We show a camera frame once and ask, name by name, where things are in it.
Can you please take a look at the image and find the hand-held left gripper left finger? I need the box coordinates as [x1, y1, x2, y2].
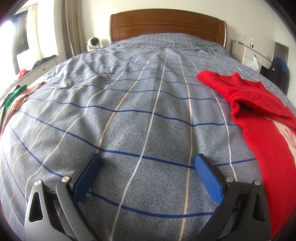
[24, 154, 101, 241]

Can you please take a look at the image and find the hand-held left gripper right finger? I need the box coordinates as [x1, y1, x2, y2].
[194, 154, 271, 241]

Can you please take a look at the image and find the red knit sweater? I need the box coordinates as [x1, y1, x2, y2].
[196, 71, 296, 240]

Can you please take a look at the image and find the dark clothes pile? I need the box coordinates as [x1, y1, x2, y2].
[31, 55, 57, 70]

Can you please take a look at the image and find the grey checked bed blanket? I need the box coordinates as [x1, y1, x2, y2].
[0, 33, 296, 241]

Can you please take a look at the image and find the peach garment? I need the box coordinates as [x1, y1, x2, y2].
[0, 81, 45, 138]

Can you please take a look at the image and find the green garment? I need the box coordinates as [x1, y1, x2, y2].
[0, 85, 28, 113]

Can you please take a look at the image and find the white window cabinet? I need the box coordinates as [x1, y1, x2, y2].
[14, 56, 58, 85]

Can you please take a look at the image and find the black and blue jacket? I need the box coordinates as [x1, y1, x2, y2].
[266, 56, 289, 93]

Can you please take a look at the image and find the white bedside cabinet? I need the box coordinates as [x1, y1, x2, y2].
[230, 39, 273, 70]

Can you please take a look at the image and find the white round fan heater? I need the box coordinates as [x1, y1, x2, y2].
[87, 37, 100, 51]

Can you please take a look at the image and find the beige curtain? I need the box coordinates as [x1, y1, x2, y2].
[54, 0, 85, 58]

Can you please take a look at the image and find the window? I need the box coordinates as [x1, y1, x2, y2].
[0, 9, 31, 72]

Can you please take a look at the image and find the wooden headboard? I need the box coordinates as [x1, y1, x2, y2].
[109, 9, 228, 49]

